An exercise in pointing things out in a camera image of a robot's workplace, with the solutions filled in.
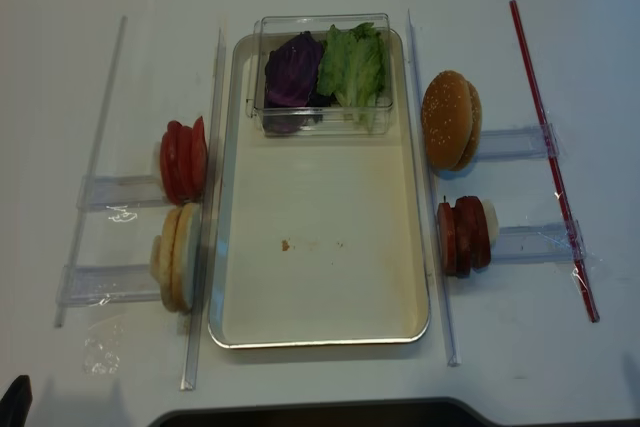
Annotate sesame burger bun top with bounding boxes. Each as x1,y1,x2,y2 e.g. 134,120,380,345
421,70,473,170

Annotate clear rod far left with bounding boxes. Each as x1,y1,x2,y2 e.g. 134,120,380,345
53,15,128,329

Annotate green lettuce leaf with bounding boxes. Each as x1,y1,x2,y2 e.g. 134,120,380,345
317,22,386,133

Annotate meat patty slice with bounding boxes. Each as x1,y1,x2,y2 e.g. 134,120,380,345
453,198,476,278
469,196,491,270
437,202,459,277

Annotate clear plastic container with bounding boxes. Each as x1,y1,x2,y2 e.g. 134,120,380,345
245,13,395,137

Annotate purple cabbage leaf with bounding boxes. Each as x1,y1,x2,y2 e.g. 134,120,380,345
263,31,331,135

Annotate clear holder upper right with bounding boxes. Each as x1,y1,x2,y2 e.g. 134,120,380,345
474,124,559,162

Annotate middle meat patty slice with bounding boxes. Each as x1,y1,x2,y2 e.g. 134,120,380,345
453,198,476,278

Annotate rear bread slice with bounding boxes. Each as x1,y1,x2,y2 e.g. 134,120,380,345
151,207,182,312

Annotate clear holder lower right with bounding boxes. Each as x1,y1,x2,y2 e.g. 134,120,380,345
491,221,586,264

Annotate cream metal tray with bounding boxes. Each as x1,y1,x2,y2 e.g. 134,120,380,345
208,35,431,349

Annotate clear holder upper left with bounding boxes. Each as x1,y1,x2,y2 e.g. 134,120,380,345
76,175,170,212

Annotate white onion slice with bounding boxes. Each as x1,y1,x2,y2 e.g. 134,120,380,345
481,199,500,247

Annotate clear rail right of tray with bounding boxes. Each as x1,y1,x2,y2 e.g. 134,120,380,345
406,10,461,367

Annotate clear holder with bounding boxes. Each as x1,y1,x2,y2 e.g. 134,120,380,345
56,264,160,307
474,124,559,162
491,221,586,264
76,175,170,212

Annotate red plastic rod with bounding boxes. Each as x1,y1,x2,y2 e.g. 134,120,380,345
509,0,600,323

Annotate rear meat patty slice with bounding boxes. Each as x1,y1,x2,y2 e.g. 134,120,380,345
469,196,491,270

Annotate front meat patty slice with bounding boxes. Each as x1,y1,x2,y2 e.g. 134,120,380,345
437,202,459,277

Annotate white bread slice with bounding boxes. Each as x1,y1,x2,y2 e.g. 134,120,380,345
171,203,201,313

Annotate clear holder lower left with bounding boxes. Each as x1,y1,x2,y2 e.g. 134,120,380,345
56,264,160,307

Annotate burger bun bottom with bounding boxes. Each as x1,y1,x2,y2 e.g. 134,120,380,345
453,82,482,171

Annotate red tomato slices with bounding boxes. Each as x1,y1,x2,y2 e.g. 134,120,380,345
157,116,208,205

